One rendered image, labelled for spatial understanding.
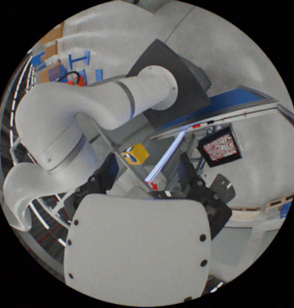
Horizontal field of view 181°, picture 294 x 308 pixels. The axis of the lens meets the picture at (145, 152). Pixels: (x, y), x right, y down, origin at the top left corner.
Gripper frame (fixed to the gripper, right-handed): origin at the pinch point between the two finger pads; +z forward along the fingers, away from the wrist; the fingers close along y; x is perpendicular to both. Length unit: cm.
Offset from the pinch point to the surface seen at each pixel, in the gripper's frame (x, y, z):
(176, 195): -25.1, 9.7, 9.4
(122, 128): -27, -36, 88
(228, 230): -470, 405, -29
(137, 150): -22.2, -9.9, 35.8
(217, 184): -31, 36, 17
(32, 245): -164, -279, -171
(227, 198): -37, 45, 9
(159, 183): -78, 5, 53
